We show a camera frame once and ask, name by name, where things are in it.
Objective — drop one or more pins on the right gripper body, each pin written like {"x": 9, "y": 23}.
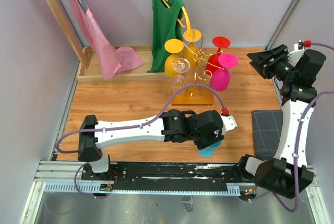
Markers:
{"x": 281, "y": 68}

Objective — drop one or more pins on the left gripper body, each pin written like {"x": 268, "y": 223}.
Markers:
{"x": 203, "y": 141}

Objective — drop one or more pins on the blue goblet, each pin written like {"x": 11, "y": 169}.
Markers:
{"x": 209, "y": 151}

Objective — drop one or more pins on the magenta goblet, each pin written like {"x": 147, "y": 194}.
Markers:
{"x": 220, "y": 78}

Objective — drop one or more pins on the red goblet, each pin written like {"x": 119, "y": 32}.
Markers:
{"x": 212, "y": 63}

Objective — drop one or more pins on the yellow goblet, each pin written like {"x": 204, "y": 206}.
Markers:
{"x": 172, "y": 46}
{"x": 194, "y": 36}

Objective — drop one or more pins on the clear wine glass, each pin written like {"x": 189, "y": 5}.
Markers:
{"x": 181, "y": 66}

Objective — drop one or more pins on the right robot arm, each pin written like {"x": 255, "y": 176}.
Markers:
{"x": 286, "y": 173}

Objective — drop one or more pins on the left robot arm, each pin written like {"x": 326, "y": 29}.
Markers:
{"x": 172, "y": 126}

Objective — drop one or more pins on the wooden rack base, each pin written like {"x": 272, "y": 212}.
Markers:
{"x": 194, "y": 96}

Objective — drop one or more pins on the dark grey checked cloth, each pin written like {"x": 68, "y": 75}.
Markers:
{"x": 267, "y": 127}

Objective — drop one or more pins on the green tank top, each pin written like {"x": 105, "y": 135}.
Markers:
{"x": 165, "y": 27}

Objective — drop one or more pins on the pink cloth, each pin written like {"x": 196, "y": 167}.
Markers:
{"x": 112, "y": 60}

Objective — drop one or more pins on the wooden clothes stand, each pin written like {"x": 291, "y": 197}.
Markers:
{"x": 89, "y": 70}

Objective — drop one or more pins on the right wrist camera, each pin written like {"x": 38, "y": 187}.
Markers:
{"x": 299, "y": 48}

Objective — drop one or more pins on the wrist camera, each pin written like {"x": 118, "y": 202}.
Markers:
{"x": 229, "y": 122}
{"x": 299, "y": 48}

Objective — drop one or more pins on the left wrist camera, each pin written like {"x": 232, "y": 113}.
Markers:
{"x": 229, "y": 122}

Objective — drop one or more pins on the gold wire glass rack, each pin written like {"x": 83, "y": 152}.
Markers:
{"x": 199, "y": 71}

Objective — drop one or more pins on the black mounting rail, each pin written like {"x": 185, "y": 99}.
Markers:
{"x": 165, "y": 178}

